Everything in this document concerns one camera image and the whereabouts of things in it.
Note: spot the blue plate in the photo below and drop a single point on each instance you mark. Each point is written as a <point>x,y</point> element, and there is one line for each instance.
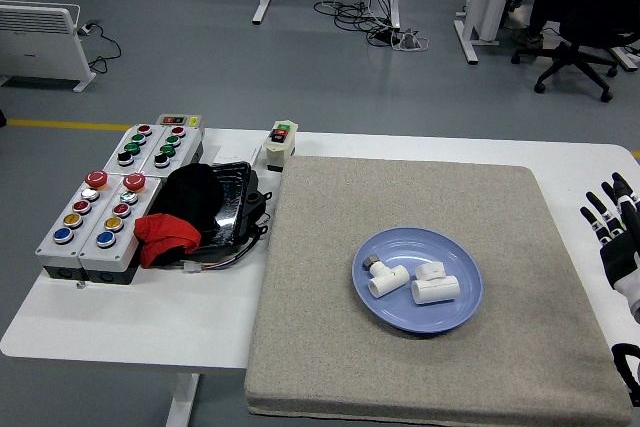
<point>450,314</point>

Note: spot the black office chair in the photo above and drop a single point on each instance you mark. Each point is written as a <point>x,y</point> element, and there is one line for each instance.
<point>600,7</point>

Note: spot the four-button control box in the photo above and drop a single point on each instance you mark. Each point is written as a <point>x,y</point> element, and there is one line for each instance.
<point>170,147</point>
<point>131,148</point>

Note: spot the small white tee metal nut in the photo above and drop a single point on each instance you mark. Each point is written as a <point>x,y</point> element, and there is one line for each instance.
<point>385,283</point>

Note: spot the white table leg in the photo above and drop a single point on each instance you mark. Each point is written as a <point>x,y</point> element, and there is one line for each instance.
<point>181,399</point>

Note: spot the black plastic tray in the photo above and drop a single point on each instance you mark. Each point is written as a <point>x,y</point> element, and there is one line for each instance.
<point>232,197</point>

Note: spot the cream switch box green red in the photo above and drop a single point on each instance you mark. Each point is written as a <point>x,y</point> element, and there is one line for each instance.
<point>280,146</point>

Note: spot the red cloth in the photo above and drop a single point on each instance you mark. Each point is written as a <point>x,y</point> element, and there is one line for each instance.
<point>165,234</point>

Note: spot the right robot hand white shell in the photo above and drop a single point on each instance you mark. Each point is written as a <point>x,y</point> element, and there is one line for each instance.
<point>622,257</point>

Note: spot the large white pipe tee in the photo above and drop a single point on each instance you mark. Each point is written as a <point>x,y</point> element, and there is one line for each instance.
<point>436,291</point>

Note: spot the black cloth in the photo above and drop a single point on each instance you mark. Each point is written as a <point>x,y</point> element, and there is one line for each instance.
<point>192,194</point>

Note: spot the white paper card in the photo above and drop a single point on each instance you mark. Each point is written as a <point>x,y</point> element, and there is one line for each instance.
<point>235,153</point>

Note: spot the grey-brown mat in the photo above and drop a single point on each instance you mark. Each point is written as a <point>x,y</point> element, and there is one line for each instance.
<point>320,337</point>

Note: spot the small grey switch box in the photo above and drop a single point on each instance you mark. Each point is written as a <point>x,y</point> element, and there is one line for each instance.
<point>179,120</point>

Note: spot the white panel heater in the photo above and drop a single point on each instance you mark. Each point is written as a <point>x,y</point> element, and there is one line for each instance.
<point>35,42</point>

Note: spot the white desk leg with foot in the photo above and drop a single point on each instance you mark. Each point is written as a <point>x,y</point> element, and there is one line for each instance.
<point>466,44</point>

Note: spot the five-button box with emergency stop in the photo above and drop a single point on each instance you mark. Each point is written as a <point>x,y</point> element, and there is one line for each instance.
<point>117,254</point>
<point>60,252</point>

